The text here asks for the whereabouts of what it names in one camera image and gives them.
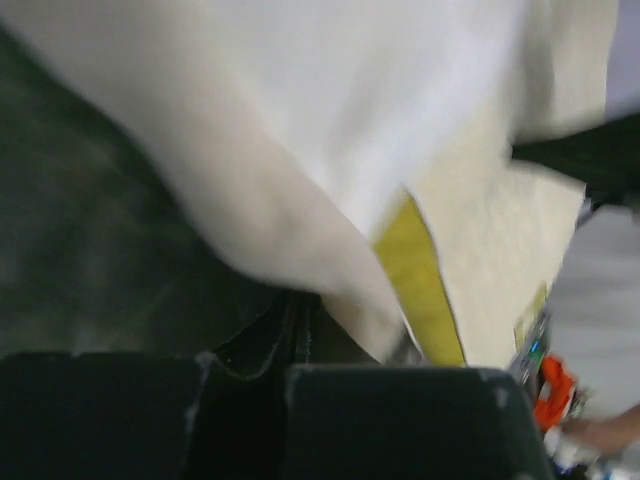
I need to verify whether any cream pillow with yellow edge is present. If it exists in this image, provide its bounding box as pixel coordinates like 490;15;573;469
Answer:
377;1;619;368

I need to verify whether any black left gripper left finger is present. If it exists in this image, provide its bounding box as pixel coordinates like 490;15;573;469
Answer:
1;295;295;479

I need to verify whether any orange object at edge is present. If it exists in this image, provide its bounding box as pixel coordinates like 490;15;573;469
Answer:
534;355;584;433

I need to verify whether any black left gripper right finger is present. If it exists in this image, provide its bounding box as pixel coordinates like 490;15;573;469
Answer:
287;295;554;479

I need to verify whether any white pillowcase with peach ruffles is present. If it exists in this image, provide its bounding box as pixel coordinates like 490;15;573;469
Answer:
1;1;530;361

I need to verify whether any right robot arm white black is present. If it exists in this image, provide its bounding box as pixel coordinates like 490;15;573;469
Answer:
512;112;639;210

